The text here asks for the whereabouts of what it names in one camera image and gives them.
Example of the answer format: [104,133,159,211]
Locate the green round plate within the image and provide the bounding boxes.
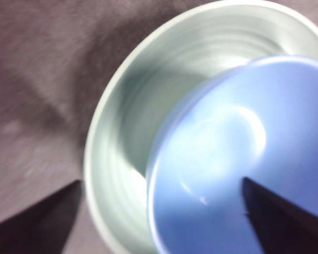
[83,0,318,254]

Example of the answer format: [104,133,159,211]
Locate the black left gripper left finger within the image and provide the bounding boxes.
[0,180,82,254]

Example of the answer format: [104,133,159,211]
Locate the blue ribbed bowl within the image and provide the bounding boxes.
[145,55,318,254]

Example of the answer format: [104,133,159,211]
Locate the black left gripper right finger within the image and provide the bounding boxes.
[242,177,318,254]

